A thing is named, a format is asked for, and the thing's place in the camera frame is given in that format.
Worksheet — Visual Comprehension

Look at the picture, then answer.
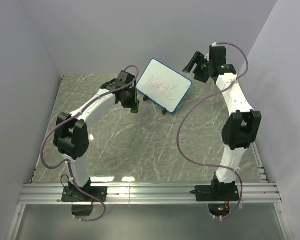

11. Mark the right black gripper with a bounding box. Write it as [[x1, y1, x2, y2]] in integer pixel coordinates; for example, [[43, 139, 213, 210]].
[[182, 51, 213, 84]]

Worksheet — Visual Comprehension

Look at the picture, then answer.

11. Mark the green whiteboard eraser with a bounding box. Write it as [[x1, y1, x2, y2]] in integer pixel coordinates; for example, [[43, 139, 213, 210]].
[[130, 107, 139, 114]]

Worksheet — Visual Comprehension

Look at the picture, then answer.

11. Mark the blue framed whiteboard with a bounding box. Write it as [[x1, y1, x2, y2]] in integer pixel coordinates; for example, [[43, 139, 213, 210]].
[[136, 58, 193, 113]]

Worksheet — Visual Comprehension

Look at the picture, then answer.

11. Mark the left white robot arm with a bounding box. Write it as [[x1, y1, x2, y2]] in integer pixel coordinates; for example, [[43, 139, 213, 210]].
[[53, 70, 140, 201]]

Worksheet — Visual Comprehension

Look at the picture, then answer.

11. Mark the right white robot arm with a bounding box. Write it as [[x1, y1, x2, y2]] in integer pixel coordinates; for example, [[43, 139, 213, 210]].
[[183, 42, 262, 202]]

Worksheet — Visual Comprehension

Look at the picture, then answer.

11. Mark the black wire whiteboard stand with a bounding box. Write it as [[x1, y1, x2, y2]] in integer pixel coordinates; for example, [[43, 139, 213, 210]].
[[142, 94, 168, 115]]

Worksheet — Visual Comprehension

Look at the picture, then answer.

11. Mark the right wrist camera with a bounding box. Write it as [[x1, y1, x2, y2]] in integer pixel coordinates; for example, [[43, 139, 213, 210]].
[[209, 45, 227, 66]]

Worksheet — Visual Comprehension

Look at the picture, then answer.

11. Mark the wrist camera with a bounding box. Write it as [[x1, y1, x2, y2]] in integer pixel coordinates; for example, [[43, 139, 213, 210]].
[[209, 45, 227, 66], [116, 70, 135, 87]]

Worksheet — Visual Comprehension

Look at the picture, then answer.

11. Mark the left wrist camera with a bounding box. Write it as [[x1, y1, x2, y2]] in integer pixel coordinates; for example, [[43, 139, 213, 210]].
[[116, 70, 135, 87]]

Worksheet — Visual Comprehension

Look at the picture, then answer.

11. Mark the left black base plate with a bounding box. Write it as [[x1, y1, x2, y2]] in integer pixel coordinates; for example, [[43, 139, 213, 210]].
[[61, 185, 109, 203]]

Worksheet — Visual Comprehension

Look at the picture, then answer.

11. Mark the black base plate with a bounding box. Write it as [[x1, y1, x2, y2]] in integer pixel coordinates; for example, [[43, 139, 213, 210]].
[[191, 185, 240, 202], [61, 185, 109, 203]]

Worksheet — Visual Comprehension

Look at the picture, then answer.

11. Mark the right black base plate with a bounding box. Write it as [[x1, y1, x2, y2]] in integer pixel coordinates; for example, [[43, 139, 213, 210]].
[[191, 185, 240, 202]]

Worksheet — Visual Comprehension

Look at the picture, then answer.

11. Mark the aluminium right side rail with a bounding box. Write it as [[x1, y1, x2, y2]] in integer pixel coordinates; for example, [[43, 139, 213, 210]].
[[252, 142, 269, 183]]

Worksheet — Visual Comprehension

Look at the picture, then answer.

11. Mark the aluminium rail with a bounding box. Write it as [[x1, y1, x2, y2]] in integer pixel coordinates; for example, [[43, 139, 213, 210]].
[[252, 142, 269, 183], [18, 182, 282, 205]]

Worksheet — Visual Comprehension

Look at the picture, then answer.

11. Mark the aluminium front rail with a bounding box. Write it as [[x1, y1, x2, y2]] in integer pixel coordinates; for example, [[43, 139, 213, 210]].
[[18, 182, 282, 205]]

